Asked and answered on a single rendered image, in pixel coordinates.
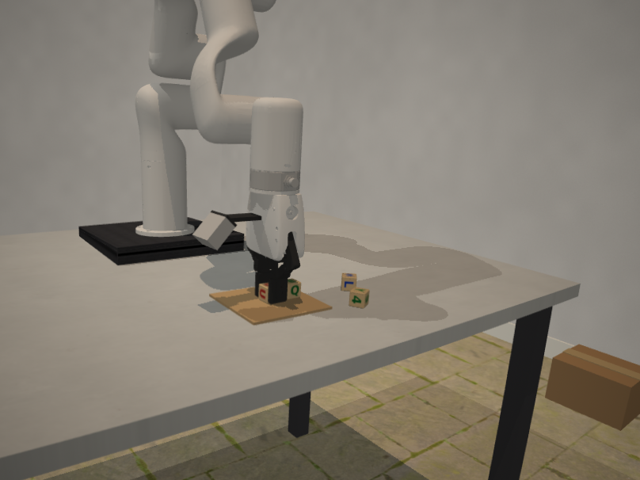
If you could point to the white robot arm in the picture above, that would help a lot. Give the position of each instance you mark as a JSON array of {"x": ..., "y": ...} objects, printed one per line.
[{"x": 272, "y": 125}]

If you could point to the wooden letter block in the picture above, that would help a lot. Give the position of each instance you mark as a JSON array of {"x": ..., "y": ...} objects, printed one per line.
[
  {"x": 348, "y": 281},
  {"x": 358, "y": 297},
  {"x": 264, "y": 292},
  {"x": 294, "y": 289}
]

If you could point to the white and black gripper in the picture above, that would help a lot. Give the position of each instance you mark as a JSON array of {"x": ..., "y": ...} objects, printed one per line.
[{"x": 283, "y": 210}]

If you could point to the brown flat mat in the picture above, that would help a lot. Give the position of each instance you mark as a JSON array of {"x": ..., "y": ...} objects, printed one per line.
[{"x": 245, "y": 304}]

